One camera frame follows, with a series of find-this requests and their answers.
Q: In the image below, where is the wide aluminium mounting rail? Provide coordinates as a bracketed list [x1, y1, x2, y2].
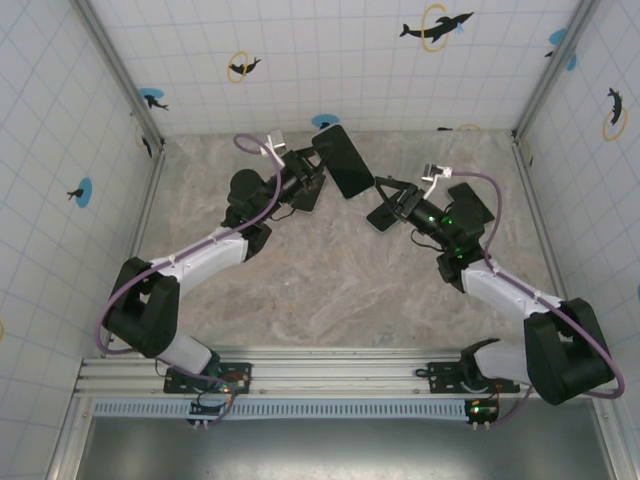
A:
[73, 355, 624, 400]

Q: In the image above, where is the small dolphin sticker yellow ring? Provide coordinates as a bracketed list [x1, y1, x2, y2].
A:
[227, 49, 263, 84]

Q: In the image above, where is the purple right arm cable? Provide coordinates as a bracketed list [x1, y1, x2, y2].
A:
[449, 169, 626, 427]

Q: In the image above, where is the white slotted cable duct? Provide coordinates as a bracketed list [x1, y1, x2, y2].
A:
[92, 398, 474, 420]

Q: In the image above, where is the black smartphone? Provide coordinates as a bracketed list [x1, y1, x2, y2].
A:
[311, 124, 376, 201]
[291, 175, 328, 216]
[446, 182, 497, 227]
[365, 199, 404, 234]

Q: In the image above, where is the large dolphin sticker yellow ring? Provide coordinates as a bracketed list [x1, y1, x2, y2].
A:
[398, 2, 476, 54]

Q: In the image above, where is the small black controller box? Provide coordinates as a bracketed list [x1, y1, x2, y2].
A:
[464, 397, 501, 432]
[187, 397, 236, 432]

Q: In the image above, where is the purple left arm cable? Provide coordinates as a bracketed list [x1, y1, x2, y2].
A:
[95, 132, 282, 425]

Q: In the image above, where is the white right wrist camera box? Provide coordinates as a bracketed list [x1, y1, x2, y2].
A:
[421, 163, 454, 199]

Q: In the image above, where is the aluminium corner post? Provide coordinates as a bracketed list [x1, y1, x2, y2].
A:
[74, 0, 166, 151]
[510, 0, 601, 140]

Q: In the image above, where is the grey metal panel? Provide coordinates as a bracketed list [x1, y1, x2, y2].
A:
[82, 418, 615, 480]

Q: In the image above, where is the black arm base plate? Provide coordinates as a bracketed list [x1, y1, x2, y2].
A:
[163, 360, 254, 396]
[427, 360, 521, 396]

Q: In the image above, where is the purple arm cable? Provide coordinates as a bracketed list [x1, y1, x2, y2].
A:
[95, 132, 282, 425]
[449, 169, 626, 427]

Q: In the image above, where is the aluminium table edge rail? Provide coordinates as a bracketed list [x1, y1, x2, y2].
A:
[510, 132, 589, 357]
[102, 144, 169, 359]

